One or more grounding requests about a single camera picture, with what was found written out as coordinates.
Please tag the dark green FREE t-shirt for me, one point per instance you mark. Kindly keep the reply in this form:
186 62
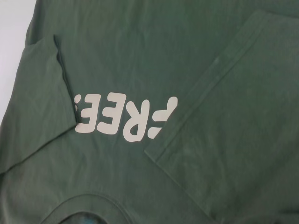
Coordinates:
163 93

